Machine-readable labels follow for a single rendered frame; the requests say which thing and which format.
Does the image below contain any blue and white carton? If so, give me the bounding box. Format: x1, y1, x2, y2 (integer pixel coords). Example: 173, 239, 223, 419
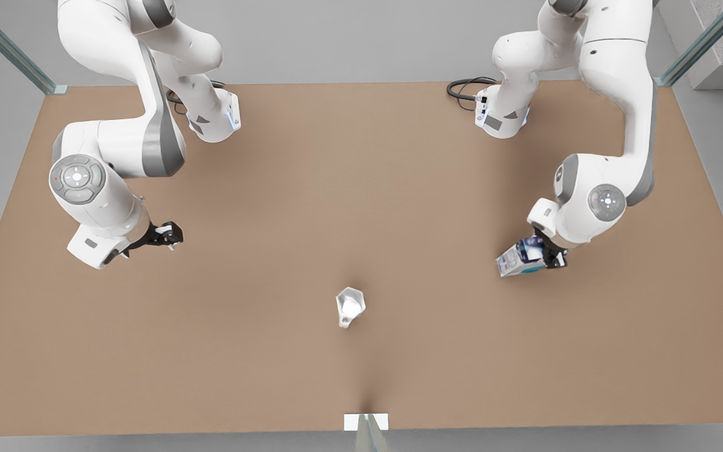
496, 237, 549, 278

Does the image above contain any white faceted cup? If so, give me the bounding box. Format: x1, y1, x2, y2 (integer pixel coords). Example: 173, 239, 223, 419
335, 287, 367, 330

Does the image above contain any black cable loop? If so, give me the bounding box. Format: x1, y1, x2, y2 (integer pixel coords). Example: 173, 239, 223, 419
165, 80, 227, 117
446, 77, 498, 113

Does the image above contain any silver frame post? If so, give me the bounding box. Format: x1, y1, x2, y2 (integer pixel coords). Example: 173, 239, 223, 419
655, 0, 723, 88
0, 0, 68, 95
344, 412, 391, 452

